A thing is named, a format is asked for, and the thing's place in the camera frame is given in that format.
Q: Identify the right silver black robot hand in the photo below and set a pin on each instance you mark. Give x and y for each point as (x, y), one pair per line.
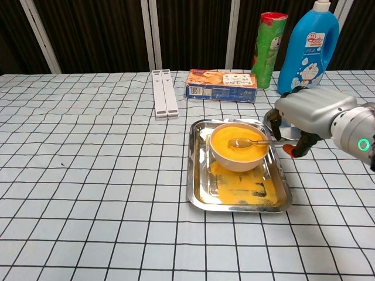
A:
(313, 111)

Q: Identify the small metal spoon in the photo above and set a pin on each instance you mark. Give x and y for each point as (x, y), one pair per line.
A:
(240, 142)

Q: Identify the round steel plate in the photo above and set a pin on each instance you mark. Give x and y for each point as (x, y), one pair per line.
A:
(288, 133)

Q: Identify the bowl of yellow powder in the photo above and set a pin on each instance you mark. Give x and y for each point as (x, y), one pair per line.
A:
(238, 158)

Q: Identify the blue detergent pump bottle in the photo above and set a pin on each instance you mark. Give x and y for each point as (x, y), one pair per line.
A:
(301, 58)

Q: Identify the green chips can red lid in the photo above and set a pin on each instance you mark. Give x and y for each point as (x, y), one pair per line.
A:
(266, 58)

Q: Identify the orange blue food box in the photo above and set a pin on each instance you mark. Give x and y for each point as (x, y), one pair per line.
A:
(219, 87)

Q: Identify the rectangular steel tray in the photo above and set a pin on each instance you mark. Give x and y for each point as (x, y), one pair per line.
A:
(234, 190)

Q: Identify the white folded flat stand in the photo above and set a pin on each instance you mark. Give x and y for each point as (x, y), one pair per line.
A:
(164, 93)

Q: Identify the blue checked tablecloth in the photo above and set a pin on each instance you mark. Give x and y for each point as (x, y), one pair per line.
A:
(88, 175)

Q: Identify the dark folding screen white frame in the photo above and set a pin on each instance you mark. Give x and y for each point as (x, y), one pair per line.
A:
(102, 29)

